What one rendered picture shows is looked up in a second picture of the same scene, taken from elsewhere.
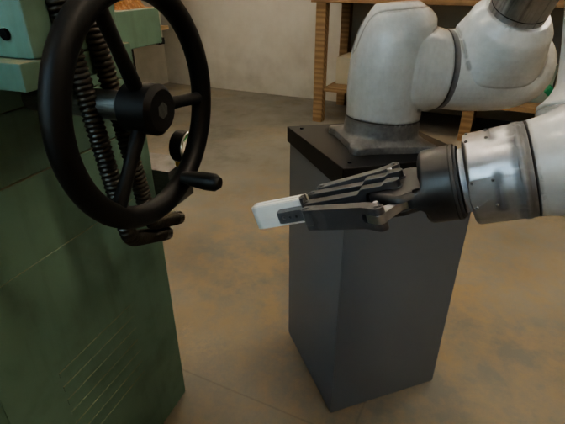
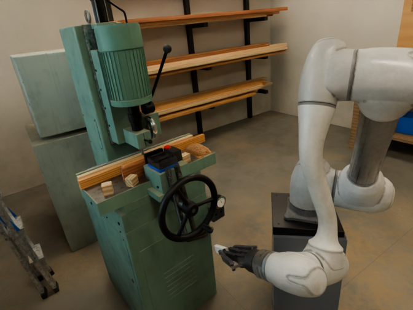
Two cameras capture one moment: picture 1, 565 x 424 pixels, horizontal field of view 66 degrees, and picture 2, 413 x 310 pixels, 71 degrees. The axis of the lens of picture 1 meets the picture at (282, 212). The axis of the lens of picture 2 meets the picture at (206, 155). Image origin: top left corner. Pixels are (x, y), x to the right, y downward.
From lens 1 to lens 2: 0.72 m
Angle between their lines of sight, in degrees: 29
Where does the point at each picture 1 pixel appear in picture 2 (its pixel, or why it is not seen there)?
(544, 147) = (267, 265)
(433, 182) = (246, 262)
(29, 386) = (155, 275)
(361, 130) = (292, 208)
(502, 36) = (349, 187)
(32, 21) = (163, 186)
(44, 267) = (163, 240)
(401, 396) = not seen: outside the picture
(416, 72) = not seen: hidden behind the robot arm
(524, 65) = (363, 200)
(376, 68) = (295, 186)
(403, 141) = (310, 217)
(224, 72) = not seen: hidden behind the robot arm
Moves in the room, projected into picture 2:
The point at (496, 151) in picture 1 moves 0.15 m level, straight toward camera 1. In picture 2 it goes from (259, 261) to (217, 286)
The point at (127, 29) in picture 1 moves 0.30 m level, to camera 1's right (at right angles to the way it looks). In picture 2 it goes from (201, 163) to (261, 174)
